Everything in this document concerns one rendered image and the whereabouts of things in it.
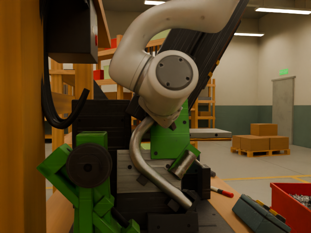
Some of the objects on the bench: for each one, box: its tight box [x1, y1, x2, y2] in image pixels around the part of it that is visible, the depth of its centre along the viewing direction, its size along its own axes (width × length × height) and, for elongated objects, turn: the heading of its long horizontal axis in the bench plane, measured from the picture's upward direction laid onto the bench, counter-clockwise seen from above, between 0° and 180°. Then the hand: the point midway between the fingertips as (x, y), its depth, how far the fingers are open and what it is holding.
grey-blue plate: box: [181, 154, 200, 192], centre depth 100 cm, size 10×2×14 cm
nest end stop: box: [181, 198, 199, 217], centre depth 72 cm, size 4×7×6 cm
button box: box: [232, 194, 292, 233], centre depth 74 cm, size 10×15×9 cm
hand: (154, 116), depth 74 cm, fingers closed on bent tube, 3 cm apart
